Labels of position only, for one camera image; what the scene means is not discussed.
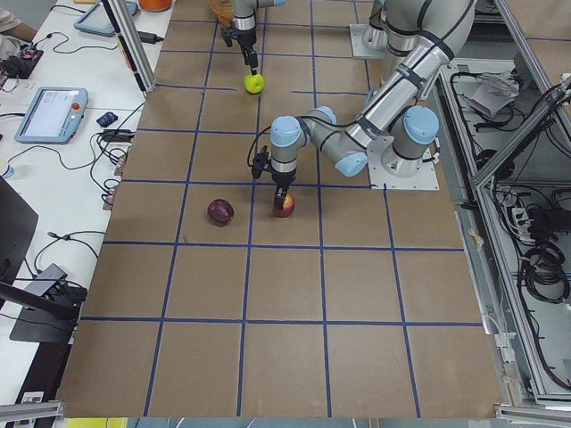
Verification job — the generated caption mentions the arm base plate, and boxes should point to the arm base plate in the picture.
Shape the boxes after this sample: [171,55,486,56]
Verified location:
[367,136,440,191]
[349,24,387,60]

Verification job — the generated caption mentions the orange bucket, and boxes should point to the orange bucket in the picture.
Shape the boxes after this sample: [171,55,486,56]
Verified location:
[138,0,172,12]

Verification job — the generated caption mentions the red yellow apple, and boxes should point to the red yellow apple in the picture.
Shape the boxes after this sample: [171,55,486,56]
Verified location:
[273,193,295,218]

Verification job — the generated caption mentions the green apple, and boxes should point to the green apple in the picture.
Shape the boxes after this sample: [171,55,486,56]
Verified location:
[244,74,265,95]

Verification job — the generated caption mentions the dark red apple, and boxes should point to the dark red apple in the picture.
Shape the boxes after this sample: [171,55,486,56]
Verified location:
[207,199,235,226]

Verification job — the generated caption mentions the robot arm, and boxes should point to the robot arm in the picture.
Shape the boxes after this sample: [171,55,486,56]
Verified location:
[231,0,286,76]
[268,1,476,210]

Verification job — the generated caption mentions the aluminium frame post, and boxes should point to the aluminium frame post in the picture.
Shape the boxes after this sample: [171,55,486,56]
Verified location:
[102,0,156,94]

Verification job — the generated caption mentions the teach pendant tablet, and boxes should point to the teach pendant tablet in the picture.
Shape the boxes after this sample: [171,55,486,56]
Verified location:
[14,86,88,144]

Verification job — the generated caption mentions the wicker basket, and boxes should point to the wicker basket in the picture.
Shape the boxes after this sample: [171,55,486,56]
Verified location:
[210,0,234,29]

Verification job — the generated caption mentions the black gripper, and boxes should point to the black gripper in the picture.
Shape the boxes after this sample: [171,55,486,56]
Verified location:
[271,169,296,210]
[236,29,259,75]

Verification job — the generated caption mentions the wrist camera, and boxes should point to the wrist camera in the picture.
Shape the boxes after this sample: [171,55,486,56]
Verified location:
[251,145,271,180]
[220,27,236,47]

